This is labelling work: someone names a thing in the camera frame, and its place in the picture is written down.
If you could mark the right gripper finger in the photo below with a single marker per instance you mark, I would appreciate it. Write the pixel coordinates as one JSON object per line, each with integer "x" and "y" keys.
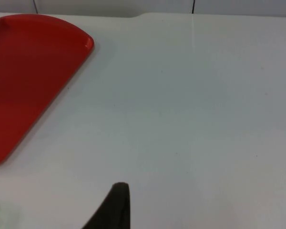
{"x": 114, "y": 210}

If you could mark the red tray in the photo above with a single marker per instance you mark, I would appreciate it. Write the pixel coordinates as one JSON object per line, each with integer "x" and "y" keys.
{"x": 31, "y": 78}

